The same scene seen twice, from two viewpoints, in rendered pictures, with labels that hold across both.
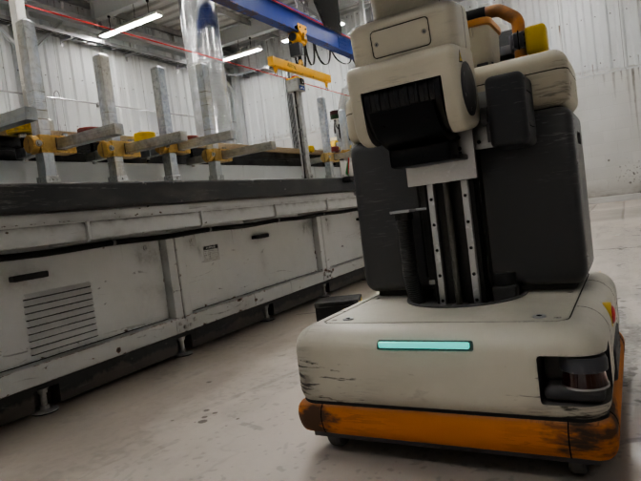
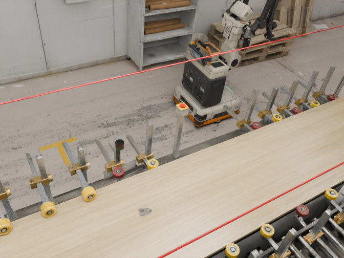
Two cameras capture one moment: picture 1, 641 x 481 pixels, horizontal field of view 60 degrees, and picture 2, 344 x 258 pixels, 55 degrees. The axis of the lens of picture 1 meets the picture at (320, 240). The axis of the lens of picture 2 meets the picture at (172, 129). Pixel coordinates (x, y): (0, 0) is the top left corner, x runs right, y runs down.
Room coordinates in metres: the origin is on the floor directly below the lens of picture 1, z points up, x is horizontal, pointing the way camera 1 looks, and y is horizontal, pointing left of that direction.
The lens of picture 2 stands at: (4.63, 0.77, 2.66)
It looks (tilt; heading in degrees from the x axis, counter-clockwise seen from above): 42 degrees down; 205
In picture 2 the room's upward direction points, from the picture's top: 7 degrees clockwise
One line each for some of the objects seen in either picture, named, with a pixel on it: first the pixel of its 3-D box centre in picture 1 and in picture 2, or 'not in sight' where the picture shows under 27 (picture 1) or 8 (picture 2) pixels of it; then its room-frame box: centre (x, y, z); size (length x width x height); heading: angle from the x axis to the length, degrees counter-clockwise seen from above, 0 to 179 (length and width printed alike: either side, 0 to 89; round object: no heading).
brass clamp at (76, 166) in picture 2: not in sight; (79, 167); (3.58, -0.36, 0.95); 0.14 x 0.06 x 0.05; 151
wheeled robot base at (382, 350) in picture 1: (471, 345); (207, 100); (1.32, -0.33, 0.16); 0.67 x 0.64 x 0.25; 150
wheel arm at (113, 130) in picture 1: (67, 143); (296, 99); (1.61, 0.69, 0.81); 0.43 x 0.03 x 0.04; 61
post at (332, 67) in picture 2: not in sight; (323, 86); (1.38, 0.87, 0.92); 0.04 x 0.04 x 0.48; 61
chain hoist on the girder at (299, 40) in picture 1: (299, 50); not in sight; (8.41, -0.05, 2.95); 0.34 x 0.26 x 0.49; 151
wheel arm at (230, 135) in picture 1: (186, 145); (260, 110); (2.04, 0.44, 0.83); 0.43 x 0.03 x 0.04; 61
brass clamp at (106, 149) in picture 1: (119, 150); (283, 108); (1.83, 0.62, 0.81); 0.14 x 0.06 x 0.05; 151
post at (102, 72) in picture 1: (111, 128); (287, 102); (1.81, 0.63, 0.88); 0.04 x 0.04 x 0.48; 61
